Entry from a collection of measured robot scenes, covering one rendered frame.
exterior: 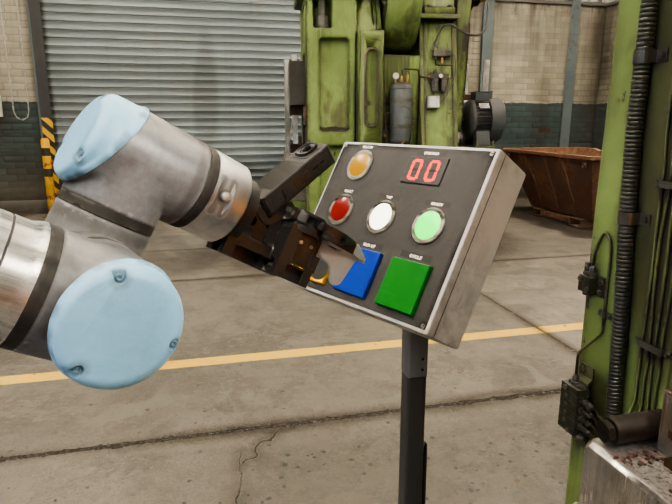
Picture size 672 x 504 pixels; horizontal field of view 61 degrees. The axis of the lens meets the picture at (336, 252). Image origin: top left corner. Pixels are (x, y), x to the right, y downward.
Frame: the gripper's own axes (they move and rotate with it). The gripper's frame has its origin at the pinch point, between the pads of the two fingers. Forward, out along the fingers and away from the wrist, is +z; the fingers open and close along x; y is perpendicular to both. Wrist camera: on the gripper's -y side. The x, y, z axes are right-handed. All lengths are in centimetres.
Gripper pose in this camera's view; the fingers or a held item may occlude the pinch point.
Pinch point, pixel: (358, 252)
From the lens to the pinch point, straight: 75.3
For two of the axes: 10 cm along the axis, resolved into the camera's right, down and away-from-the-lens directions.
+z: 6.8, 3.5, 6.4
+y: -3.8, 9.2, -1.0
